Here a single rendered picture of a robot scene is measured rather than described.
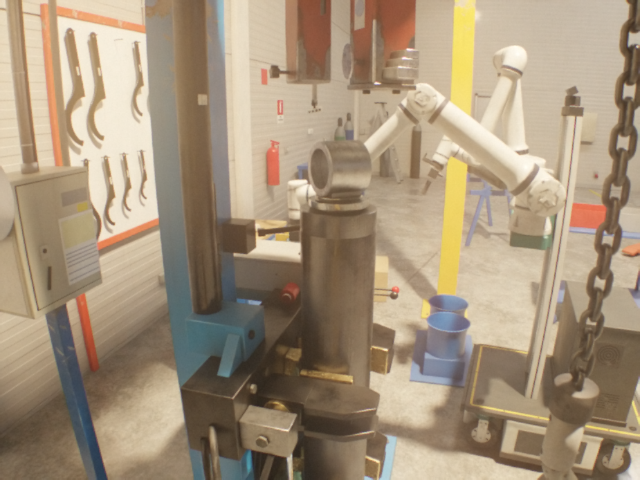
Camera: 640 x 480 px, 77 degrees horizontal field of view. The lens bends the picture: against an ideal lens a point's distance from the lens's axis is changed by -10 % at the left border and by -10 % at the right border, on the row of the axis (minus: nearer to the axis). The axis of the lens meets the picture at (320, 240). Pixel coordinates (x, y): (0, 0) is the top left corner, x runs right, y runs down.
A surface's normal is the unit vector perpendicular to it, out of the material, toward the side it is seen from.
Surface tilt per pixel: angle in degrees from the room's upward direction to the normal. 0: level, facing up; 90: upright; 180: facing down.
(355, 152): 53
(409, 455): 0
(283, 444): 90
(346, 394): 0
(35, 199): 90
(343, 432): 0
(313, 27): 90
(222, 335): 90
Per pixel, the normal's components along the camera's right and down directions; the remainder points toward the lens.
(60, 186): 0.96, 0.07
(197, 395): -0.26, 0.28
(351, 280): 0.29, 0.27
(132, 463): 0.00, -0.96
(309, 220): -0.73, 0.19
